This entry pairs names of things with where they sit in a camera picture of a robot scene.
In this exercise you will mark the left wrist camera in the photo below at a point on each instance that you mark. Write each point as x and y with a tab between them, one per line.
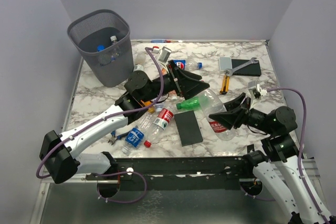
164	55

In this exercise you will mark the silver wrench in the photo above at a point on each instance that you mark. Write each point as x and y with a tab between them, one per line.
229	72

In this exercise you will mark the pepsi label clear bottle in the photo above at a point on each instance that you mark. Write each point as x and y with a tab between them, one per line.
188	65

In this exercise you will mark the black network switch centre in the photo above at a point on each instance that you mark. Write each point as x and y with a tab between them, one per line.
188	128

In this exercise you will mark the small orange juice bottle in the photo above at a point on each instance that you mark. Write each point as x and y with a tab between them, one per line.
151	108

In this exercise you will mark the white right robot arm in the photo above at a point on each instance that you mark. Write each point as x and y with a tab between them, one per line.
279	165

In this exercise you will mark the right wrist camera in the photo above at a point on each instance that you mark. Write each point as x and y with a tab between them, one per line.
255	90

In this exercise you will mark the blue handled pliers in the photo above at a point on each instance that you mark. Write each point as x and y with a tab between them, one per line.
115	137

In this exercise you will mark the blue label bottle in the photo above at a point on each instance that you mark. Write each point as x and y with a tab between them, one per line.
116	50
133	140
104	59

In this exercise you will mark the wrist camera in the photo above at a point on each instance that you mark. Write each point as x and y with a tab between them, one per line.
164	55
255	90

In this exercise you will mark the yellow utility knife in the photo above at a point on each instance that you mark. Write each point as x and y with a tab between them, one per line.
225	85

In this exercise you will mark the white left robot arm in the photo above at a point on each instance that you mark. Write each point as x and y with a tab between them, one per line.
62	154

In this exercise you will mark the red label water bottle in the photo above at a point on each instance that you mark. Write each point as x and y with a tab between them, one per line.
159	125

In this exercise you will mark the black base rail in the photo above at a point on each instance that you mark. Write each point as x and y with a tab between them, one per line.
187	173

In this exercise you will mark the grey white hub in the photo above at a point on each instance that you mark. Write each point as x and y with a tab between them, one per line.
225	63

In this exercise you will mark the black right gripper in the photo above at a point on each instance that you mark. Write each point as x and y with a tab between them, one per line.
235	117

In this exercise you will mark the black box rear right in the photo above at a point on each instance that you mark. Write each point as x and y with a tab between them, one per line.
252	70

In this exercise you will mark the clear crushed bottle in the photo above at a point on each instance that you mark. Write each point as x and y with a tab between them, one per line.
159	106

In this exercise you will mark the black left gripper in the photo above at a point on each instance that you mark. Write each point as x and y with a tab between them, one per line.
187	87

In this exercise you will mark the brown bottle green cap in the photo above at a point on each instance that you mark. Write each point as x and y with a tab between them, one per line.
139	62

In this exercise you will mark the grey mesh waste bin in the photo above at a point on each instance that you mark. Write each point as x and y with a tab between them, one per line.
103	40

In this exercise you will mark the green plastic bottle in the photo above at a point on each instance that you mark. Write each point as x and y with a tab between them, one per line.
190	104

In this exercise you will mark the blue red pen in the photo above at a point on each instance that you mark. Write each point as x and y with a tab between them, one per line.
160	41

